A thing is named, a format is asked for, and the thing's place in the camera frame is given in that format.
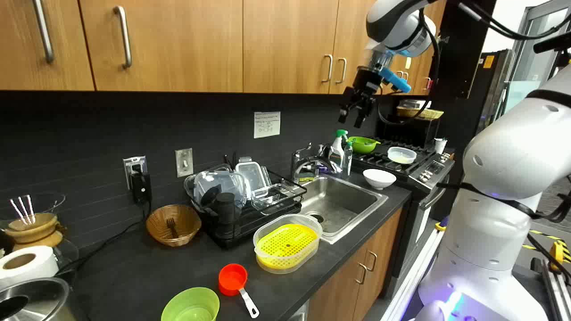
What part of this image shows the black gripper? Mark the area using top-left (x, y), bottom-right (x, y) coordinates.
top-left (337, 66), bottom-right (389, 131)

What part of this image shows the light green plastic bowl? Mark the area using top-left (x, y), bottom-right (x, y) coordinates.
top-left (159, 286), bottom-right (221, 321)

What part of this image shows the dark green bowl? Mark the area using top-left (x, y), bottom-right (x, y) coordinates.
top-left (346, 136), bottom-right (382, 157)

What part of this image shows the white bowl with food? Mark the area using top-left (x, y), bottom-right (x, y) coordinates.
top-left (386, 145), bottom-right (420, 168)

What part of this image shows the white ceramic bowl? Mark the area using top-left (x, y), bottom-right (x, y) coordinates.
top-left (361, 168), bottom-right (398, 193)

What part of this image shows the wooden bowl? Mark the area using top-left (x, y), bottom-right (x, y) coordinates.
top-left (145, 204), bottom-right (204, 250)

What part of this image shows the black toaster oven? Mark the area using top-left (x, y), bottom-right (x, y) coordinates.
top-left (378, 107), bottom-right (443, 150)

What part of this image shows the woven basket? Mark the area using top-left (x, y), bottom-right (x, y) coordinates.
top-left (395, 100), bottom-right (446, 125)

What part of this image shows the chrome faucet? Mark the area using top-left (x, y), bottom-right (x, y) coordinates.
top-left (289, 141), bottom-right (332, 182)

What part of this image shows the white paper sign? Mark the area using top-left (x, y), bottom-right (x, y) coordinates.
top-left (252, 111), bottom-right (282, 141)

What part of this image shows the stainless steel sink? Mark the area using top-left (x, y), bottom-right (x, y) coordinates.
top-left (298, 173), bottom-right (391, 247)

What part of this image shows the black stove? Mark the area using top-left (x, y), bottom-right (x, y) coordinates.
top-left (352, 140), bottom-right (457, 300)

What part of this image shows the clear rectangular food container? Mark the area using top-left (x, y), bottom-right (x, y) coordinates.
top-left (234, 156), bottom-right (273, 198)

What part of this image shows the black upright panel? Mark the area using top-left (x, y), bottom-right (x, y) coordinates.
top-left (436, 0), bottom-right (500, 148)

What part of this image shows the yellow strainer insert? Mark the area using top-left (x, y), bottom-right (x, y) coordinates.
top-left (255, 222), bottom-right (320, 268)

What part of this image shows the black dish rack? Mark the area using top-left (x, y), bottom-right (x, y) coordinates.
top-left (182, 168), bottom-right (309, 250)

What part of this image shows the black cup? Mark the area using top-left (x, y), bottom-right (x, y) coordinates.
top-left (205, 190), bottom-right (241, 231)

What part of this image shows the red measuring cup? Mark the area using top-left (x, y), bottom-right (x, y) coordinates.
top-left (216, 263), bottom-right (262, 320)

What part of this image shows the black power plug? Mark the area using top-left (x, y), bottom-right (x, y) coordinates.
top-left (129, 165), bottom-right (152, 207)

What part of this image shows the yellow black tool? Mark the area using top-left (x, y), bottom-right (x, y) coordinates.
top-left (544, 239), bottom-right (571, 277)

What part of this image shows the white pink straw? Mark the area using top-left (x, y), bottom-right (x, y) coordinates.
top-left (7, 198), bottom-right (29, 227)
top-left (25, 193), bottom-right (38, 223)
top-left (16, 197), bottom-right (32, 225)

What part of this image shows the utensil holder with sticks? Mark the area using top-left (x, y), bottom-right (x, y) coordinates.
top-left (0, 191), bottom-right (68, 252)

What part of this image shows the white paper towel roll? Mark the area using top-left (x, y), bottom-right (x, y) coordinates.
top-left (0, 245), bottom-right (61, 293)

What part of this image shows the stainless steel kettle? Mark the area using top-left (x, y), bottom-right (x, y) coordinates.
top-left (0, 277), bottom-right (79, 321)

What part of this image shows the white switch plate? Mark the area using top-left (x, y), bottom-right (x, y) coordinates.
top-left (173, 147), bottom-right (196, 179)

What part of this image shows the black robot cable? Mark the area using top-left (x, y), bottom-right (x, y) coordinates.
top-left (437, 0), bottom-right (571, 225)

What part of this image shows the white wall outlet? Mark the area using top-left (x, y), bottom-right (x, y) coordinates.
top-left (122, 156), bottom-right (150, 193)

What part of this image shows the black power cable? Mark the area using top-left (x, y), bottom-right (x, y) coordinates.
top-left (57, 202), bottom-right (148, 277)

